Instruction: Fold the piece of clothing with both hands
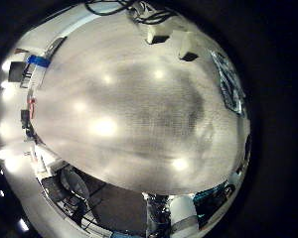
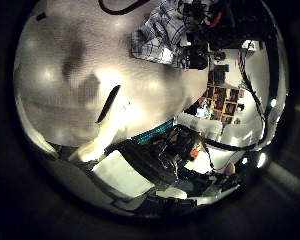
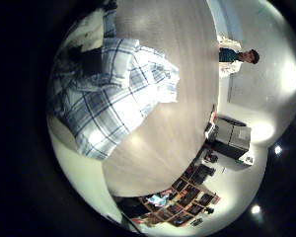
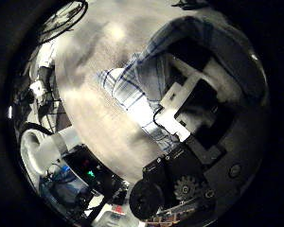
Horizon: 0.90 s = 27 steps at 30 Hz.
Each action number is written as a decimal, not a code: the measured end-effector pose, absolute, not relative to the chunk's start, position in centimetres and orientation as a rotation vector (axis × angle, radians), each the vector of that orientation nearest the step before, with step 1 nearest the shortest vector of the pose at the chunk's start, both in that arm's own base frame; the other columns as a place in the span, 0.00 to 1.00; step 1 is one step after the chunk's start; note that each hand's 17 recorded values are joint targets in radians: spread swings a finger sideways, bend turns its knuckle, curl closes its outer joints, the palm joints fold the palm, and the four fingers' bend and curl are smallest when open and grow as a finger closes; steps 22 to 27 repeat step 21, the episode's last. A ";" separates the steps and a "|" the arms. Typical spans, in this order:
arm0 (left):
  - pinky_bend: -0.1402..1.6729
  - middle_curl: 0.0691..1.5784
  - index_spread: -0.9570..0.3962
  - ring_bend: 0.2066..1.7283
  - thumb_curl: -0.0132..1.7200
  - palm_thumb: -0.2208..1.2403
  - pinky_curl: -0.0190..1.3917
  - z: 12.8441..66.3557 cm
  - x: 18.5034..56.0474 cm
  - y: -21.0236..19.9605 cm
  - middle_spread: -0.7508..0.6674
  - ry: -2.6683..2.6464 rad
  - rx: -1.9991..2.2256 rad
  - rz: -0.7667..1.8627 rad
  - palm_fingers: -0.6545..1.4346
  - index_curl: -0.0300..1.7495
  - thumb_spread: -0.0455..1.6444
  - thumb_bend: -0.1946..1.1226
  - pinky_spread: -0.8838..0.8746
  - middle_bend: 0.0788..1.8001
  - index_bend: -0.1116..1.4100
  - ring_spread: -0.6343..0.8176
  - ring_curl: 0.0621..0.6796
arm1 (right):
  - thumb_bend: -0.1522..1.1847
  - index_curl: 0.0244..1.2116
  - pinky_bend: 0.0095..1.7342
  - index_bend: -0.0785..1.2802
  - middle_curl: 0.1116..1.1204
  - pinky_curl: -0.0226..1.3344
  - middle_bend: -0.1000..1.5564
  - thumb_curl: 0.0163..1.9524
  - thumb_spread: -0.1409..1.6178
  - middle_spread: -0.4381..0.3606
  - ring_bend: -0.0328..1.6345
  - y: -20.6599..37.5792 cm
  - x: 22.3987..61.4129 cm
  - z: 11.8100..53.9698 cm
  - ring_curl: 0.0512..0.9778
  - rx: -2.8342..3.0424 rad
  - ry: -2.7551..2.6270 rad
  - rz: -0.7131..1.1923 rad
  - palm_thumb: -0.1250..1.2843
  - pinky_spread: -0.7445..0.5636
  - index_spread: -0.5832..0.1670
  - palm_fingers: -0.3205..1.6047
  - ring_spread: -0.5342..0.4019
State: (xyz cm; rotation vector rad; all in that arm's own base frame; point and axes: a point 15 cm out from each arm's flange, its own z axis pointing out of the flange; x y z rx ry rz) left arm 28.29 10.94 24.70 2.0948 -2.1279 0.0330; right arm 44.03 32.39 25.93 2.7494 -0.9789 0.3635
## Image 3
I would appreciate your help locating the red item at table edge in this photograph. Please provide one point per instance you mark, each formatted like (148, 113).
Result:
(214, 116)

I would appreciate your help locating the black speaker box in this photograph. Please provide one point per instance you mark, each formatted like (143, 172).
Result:
(232, 135)

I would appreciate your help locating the small white box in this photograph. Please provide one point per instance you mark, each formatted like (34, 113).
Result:
(248, 160)

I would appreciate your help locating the wooden cubby shelf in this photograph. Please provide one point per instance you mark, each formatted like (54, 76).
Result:
(187, 199)

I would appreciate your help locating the white device at table edge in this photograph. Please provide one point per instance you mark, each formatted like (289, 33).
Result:
(210, 131)

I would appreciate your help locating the person in white shirt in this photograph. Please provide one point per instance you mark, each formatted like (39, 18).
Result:
(235, 56)

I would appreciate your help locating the blue white plaid shirt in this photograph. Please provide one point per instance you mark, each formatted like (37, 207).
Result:
(111, 98)

